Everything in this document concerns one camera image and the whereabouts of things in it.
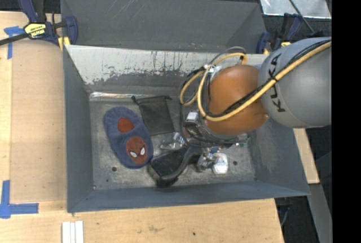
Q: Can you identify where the black sandal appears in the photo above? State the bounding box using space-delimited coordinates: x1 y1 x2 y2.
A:
150 146 204 188

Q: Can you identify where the clear plastic thing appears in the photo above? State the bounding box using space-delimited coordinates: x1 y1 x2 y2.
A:
160 132 186 151

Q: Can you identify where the blue slipper with red face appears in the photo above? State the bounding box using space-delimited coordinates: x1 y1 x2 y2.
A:
103 106 155 169

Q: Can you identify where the small white box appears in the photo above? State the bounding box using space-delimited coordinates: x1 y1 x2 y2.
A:
211 152 229 175

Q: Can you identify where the grey metal bin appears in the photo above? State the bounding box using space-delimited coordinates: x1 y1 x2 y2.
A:
59 0 311 213

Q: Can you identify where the black cloth pouch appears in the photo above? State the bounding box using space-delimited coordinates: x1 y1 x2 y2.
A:
131 95 175 136

